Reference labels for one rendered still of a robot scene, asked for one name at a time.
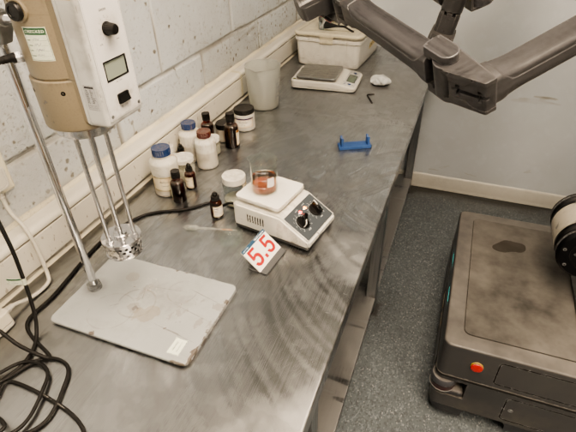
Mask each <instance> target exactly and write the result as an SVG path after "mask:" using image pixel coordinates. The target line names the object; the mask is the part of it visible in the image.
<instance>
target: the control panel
mask: <svg viewBox="0 0 576 432"><path fill-rule="evenodd" d="M313 200H315V201H317V203H318V204H319V205H320V206H321V207H322V209H323V211H322V213H321V214H320V215H314V214H312V213H311V212H310V210H309V205H310V204H311V203H312V201H313ZM303 207H306V209H304V208H303ZM299 211H302V213H299ZM305 213H307V214H308V220H309V222H310V225H309V228H307V229H304V228H301V227H300V226H299V225H298V224H297V218H298V217H299V216H303V215H304V214H305ZM332 214H333V213H332V212H330V211H329V210H328V209H327V208H326V207H324V206H323V205H322V204H321V203H320V202H319V201H318V200H316V198H314V196H312V195H311V194H308V195H307V196H306V197H305V198H304V199H303V200H302V201H301V202H300V203H299V204H298V205H297V206H296V207H295V208H294V209H293V210H292V211H291V212H290V213H289V214H288V215H287V216H286V217H285V218H284V220H285V221H286V222H287V223H288V224H289V225H291V226H292V227H293V228H294V229H295V230H297V231H298V232H299V233H300V234H301V235H302V236H304V237H305V238H306V239H307V240H310V238H312V236H314V234H316V232H317V231H318V230H319V229H320V228H321V227H322V225H323V224H324V223H325V222H326V221H327V220H328V218H329V217H330V216H331V215H332Z"/></svg>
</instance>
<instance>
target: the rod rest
mask: <svg viewBox="0 0 576 432"><path fill-rule="evenodd" d="M369 140H370V137H369V134H366V140H365V141H350V142H344V138H343V136H342V135H341V136H340V142H339V143H338V148H339V150H340V151H341V150H352V149H364V148H371V147H372V145H371V143H370V141H369Z"/></svg>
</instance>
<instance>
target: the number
mask: <svg viewBox="0 0 576 432"><path fill-rule="evenodd" d="M276 248H278V245H277V244H276V243H275V242H274V241H273V240H272V238H270V236H268V234H266V232H264V233H263V234H262V235H261V236H260V237H259V238H258V239H257V241H256V242H255V243H254V244H253V245H252V246H251V247H250V249H249V250H248V251H247V252H246V253H245V255H246V256H247V257H248V258H249V259H250V260H251V261H252V263H253V264H254V265H255V266H256V267H257V268H258V269H260V268H261V267H262V265H263V264H264V263H265V262H266V260H267V259H268V258H269V257H270V255H271V254H272V253H273V252H274V250H276Z"/></svg>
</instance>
